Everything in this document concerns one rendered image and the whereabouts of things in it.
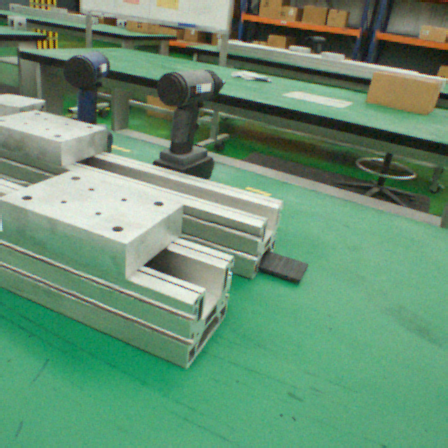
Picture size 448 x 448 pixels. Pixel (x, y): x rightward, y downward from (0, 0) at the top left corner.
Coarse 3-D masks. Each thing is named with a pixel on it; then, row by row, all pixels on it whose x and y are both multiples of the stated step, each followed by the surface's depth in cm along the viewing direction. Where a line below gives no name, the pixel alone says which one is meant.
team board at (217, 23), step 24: (96, 0) 365; (120, 0) 354; (144, 0) 343; (168, 0) 333; (192, 0) 324; (216, 0) 315; (168, 24) 334; (192, 24) 325; (216, 24) 321; (216, 120) 353; (216, 144) 376
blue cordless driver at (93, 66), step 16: (64, 64) 79; (80, 64) 79; (96, 64) 82; (80, 80) 80; (96, 80) 84; (80, 96) 85; (96, 96) 88; (80, 112) 86; (96, 112) 89; (112, 144) 98
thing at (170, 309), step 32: (0, 192) 55; (0, 224) 47; (0, 256) 48; (32, 256) 46; (64, 256) 44; (160, 256) 48; (192, 256) 46; (224, 256) 47; (32, 288) 48; (64, 288) 47; (96, 288) 44; (128, 288) 42; (160, 288) 40; (192, 288) 41; (224, 288) 48; (96, 320) 45; (128, 320) 44; (160, 320) 42; (192, 320) 40; (160, 352) 43; (192, 352) 44
